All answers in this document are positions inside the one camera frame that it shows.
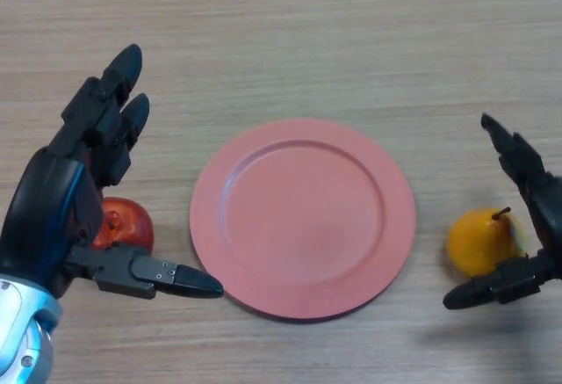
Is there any pink round plate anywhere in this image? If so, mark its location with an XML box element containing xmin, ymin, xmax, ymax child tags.
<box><xmin>189</xmin><ymin>118</ymin><xmax>417</xmax><ymax>324</ymax></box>

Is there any yellow pear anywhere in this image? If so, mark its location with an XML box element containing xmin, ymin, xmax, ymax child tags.
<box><xmin>446</xmin><ymin>206</ymin><xmax>530</xmax><ymax>278</ymax></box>

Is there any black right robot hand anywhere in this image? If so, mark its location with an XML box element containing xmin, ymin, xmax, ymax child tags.
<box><xmin>442</xmin><ymin>112</ymin><xmax>562</xmax><ymax>311</ymax></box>

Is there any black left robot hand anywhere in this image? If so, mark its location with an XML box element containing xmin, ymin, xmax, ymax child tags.
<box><xmin>0</xmin><ymin>43</ymin><xmax>226</xmax><ymax>301</ymax></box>

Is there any red apple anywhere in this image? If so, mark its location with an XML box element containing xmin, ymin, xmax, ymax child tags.
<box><xmin>92</xmin><ymin>197</ymin><xmax>155</xmax><ymax>256</ymax></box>

